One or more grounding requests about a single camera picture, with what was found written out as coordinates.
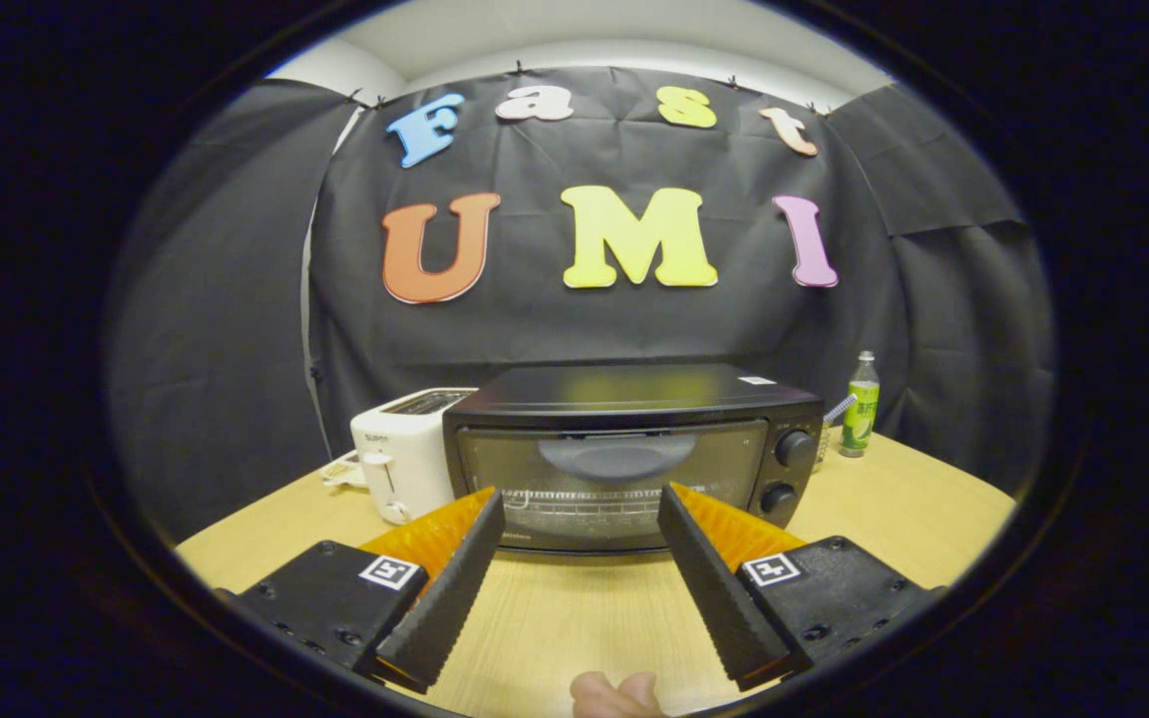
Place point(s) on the black toaster oven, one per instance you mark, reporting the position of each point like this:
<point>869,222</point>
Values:
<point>624,389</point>

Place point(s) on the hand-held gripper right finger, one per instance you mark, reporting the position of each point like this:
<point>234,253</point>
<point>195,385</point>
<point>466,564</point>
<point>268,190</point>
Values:
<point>709,588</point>

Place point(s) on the black backdrop cloth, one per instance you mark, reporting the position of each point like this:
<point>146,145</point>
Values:
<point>535,329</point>

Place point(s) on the striped pen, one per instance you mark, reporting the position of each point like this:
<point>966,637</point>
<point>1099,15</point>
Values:
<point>839,407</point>

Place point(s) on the green label drink bottle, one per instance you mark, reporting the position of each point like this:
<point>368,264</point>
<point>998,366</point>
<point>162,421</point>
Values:
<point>861,409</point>

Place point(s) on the white pop-up toaster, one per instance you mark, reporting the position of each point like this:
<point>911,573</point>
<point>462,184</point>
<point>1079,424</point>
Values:
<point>405,449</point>

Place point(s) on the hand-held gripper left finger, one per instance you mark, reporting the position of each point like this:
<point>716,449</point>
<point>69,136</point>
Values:
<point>455,588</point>

